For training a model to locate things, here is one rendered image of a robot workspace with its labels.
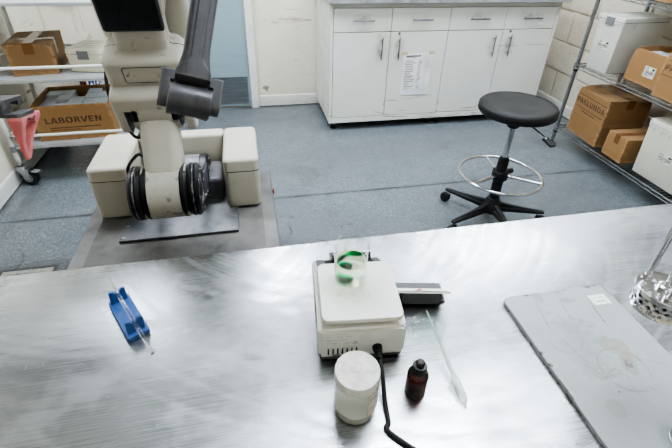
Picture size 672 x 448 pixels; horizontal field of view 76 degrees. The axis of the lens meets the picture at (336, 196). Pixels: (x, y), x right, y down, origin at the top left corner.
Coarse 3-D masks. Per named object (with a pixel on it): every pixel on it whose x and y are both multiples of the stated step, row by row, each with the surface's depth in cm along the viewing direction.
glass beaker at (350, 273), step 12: (336, 240) 64; (348, 240) 66; (360, 240) 65; (336, 252) 63; (336, 264) 64; (348, 264) 62; (360, 264) 62; (336, 276) 65; (348, 276) 63; (360, 276) 64; (348, 288) 65
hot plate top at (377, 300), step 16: (320, 272) 68; (368, 272) 68; (384, 272) 68; (320, 288) 65; (336, 288) 65; (368, 288) 65; (384, 288) 66; (320, 304) 63; (336, 304) 63; (352, 304) 63; (368, 304) 63; (384, 304) 63; (400, 304) 63; (336, 320) 60; (352, 320) 60; (368, 320) 61; (384, 320) 61
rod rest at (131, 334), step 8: (120, 288) 71; (112, 296) 71; (128, 296) 73; (112, 304) 71; (120, 304) 72; (128, 304) 72; (112, 312) 71; (120, 312) 70; (136, 312) 70; (120, 320) 69; (128, 320) 69; (136, 320) 66; (144, 320) 69; (128, 328) 66; (144, 328) 68; (128, 336) 66; (136, 336) 67
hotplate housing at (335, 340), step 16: (320, 320) 62; (400, 320) 63; (320, 336) 62; (336, 336) 61; (352, 336) 62; (368, 336) 62; (384, 336) 62; (400, 336) 63; (320, 352) 64; (336, 352) 63; (368, 352) 64; (384, 352) 65; (400, 352) 65
